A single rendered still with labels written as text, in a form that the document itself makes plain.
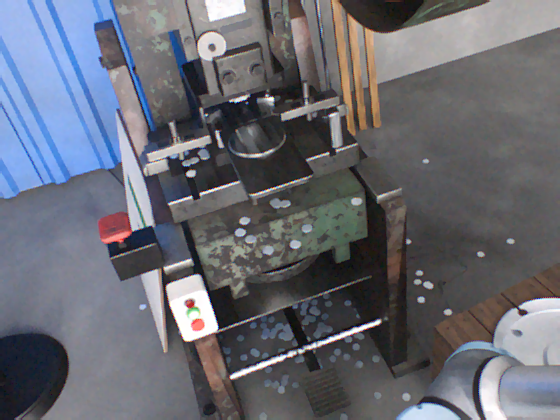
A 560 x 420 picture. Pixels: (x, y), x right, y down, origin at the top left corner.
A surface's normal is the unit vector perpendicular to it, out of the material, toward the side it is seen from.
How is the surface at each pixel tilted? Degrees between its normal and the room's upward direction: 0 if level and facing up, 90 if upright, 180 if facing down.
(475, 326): 0
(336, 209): 90
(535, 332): 5
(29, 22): 90
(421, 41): 90
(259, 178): 0
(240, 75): 90
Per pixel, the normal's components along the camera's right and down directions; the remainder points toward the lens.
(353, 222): 0.32, 0.59
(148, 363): -0.14, -0.74
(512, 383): -0.82, -0.50
